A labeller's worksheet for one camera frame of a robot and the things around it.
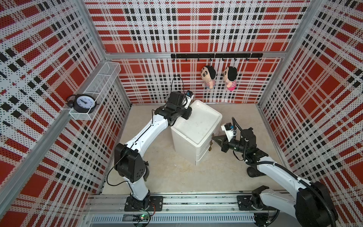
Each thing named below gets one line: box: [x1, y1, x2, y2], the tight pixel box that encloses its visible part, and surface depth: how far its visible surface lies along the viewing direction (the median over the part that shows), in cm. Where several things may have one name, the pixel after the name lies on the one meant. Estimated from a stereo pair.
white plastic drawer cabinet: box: [171, 99, 223, 166], surface depth 78 cm
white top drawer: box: [195, 134, 214, 156], surface depth 73 cm
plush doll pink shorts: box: [223, 66, 238, 91], surface depth 97 cm
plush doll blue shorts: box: [200, 65, 217, 90], surface depth 95 cm
